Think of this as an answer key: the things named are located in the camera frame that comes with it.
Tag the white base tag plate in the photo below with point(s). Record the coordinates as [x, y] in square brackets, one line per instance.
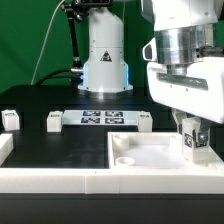
[100, 117]

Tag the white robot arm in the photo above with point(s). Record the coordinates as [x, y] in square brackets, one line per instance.
[185, 68]

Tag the white U-shaped obstacle fence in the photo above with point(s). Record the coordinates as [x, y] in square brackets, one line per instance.
[106, 181]

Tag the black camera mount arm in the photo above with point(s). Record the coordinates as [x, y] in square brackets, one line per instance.
[77, 11]

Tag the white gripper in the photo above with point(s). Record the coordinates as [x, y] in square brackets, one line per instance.
[203, 96]

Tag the white square tabletop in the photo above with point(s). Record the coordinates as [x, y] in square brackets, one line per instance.
[135, 150]

